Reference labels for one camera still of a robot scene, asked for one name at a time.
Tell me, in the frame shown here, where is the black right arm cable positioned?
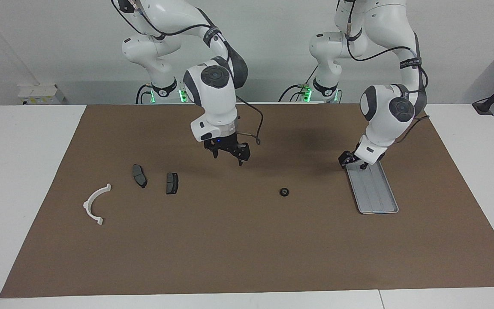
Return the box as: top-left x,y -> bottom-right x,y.
111,0 -> 265,145

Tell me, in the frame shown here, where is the brown table mat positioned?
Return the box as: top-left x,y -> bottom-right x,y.
0,103 -> 494,298

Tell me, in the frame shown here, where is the black base cable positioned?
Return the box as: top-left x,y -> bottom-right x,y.
279,64 -> 319,102
136,84 -> 152,104

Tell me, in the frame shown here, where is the white box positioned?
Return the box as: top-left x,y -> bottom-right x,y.
18,84 -> 66,106

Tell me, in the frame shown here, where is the silver metal tray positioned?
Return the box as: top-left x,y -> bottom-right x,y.
345,160 -> 400,215

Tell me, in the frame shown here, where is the white curved plastic bracket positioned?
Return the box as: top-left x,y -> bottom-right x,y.
83,184 -> 112,226

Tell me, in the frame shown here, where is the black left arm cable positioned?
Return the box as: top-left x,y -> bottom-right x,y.
345,21 -> 430,142

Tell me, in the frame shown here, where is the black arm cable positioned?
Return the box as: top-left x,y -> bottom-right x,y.
111,0 -> 265,145
345,21 -> 430,142

